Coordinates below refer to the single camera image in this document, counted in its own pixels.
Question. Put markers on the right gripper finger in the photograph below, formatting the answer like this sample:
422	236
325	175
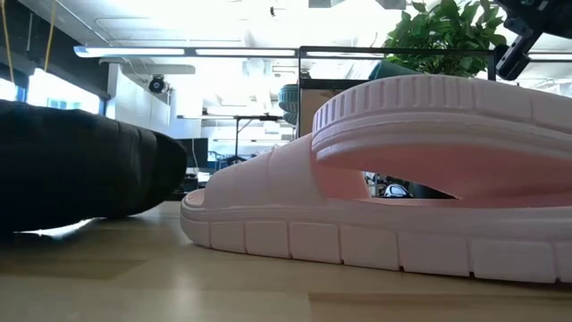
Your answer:
516	60

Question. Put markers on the pink rubber slide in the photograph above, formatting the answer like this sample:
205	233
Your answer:
313	241
447	134

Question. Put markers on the black rubber slide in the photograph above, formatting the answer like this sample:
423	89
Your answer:
89	170

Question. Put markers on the green leafy plant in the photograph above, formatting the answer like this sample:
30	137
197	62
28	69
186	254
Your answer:
442	31

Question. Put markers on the white black round object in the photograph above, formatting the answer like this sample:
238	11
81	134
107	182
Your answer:
395	191

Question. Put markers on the black standing desk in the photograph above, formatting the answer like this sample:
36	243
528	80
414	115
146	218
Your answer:
250	118

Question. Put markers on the black computer monitor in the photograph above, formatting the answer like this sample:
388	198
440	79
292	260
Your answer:
194	152

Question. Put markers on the long ceiling light fixture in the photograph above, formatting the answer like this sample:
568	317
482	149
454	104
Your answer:
147	51

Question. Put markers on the black frame wooden shelf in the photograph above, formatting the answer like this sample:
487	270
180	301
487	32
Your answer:
313	112

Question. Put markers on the round black ceiling camera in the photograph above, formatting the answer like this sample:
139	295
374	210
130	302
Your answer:
157	84

